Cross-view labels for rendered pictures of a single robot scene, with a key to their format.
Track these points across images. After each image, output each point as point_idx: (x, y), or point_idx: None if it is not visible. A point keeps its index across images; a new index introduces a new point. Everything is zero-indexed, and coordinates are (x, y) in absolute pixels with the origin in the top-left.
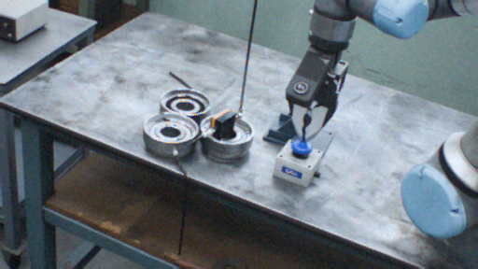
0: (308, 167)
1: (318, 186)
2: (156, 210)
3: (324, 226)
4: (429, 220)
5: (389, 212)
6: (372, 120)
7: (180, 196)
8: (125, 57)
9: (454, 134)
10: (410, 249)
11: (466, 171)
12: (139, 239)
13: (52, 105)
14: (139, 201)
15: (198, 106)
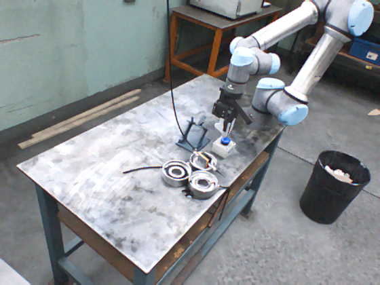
0: (234, 143)
1: None
2: None
3: (256, 154)
4: (297, 120)
5: (244, 134)
6: (179, 116)
7: None
8: (95, 191)
9: (291, 91)
10: (265, 137)
11: (307, 98)
12: (189, 240)
13: (157, 238)
14: None
15: (176, 166)
